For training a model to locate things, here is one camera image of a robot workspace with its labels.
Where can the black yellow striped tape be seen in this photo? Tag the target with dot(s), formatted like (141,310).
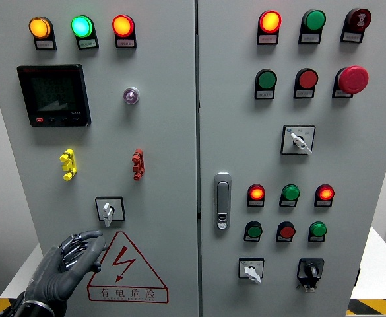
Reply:
(3,306)
(377,307)

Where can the red warning triangle sign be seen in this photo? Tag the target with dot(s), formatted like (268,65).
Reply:
(128,293)

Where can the black display meter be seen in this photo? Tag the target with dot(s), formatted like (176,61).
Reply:
(54,95)

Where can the grey cabinet door with display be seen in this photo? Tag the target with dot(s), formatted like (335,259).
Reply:
(163,132)

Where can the silver door lock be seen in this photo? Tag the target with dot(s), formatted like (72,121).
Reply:
(222,201)

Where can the white round lamp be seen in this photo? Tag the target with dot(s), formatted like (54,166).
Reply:
(131,95)

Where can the small white label plate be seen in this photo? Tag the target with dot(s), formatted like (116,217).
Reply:
(322,203)
(287,203)
(125,43)
(309,38)
(267,39)
(45,44)
(87,43)
(255,203)
(283,239)
(315,239)
(341,93)
(264,94)
(303,94)
(251,239)
(351,37)

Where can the small green flat push button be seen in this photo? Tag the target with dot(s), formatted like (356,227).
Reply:
(254,230)

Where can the small red lit lamp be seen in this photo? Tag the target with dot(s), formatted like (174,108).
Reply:
(256,192)
(325,192)

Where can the small red flat push button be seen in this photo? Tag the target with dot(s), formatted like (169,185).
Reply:
(286,230)

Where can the grey cabinet door with lock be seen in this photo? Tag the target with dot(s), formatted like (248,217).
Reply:
(245,132)

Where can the yellow round lamp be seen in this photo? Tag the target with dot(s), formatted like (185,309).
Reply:
(40,27)

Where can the bright green lit lamp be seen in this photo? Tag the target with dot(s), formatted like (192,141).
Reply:
(82,26)

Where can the small green lamp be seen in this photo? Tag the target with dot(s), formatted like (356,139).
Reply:
(290,192)

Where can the large red lit lamp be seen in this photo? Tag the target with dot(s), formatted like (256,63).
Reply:
(270,21)
(122,25)

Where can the small green raised push button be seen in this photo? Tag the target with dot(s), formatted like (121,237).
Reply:
(318,229)

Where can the large green push button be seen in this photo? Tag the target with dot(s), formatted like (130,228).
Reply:
(267,79)

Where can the black door hinge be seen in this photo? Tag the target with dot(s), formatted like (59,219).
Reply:
(357,277)

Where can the large red push button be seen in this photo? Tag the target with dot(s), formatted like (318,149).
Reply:
(307,79)

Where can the large red stop button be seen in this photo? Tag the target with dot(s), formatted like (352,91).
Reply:
(353,80)

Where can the large dark green lamp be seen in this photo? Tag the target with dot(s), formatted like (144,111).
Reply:
(314,20)

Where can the dark red buzzer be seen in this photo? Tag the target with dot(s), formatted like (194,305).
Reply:
(359,18)

